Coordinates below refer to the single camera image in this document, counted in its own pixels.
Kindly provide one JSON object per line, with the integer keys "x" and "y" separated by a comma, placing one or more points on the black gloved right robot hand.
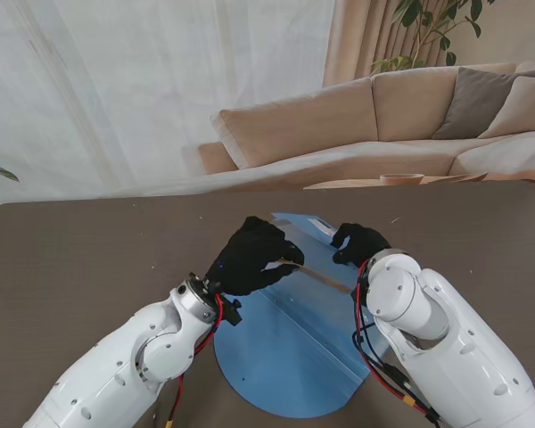
{"x": 361, "y": 245}

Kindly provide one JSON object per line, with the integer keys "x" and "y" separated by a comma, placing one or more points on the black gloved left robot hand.
{"x": 254, "y": 260}

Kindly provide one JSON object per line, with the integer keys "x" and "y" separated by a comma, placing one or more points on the brown paper envelope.
{"x": 325, "y": 277}

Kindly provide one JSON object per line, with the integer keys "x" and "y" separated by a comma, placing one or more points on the blue expanding file folder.
{"x": 285, "y": 352}

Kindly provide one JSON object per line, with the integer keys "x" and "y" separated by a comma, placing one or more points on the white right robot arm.
{"x": 437, "y": 334}

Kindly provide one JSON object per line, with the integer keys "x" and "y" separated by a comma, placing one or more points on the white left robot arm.
{"x": 129, "y": 356}

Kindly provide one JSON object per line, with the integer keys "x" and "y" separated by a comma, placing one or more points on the light wooden coffee table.
{"x": 348, "y": 183}

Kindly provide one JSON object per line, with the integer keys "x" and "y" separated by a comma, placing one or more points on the beige fabric sofa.
{"x": 321, "y": 125}

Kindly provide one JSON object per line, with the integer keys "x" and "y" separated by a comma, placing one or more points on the grey sofa cushion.
{"x": 472, "y": 107}

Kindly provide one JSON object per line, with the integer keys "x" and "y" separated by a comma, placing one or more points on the beige pleated curtain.
{"x": 352, "y": 40}

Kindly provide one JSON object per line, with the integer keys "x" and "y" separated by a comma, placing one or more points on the white sheer curtain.
{"x": 138, "y": 89}

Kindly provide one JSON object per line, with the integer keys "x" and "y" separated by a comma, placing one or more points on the beige sofa cushion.
{"x": 524, "y": 109}

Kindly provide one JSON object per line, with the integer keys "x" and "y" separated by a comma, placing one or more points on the green leafy houseplant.
{"x": 428, "y": 22}

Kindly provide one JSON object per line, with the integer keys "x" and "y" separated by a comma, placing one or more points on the dark green plant leaves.
{"x": 0, "y": 171}

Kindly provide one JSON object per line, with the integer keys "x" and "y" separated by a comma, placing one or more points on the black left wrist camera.
{"x": 232, "y": 312}

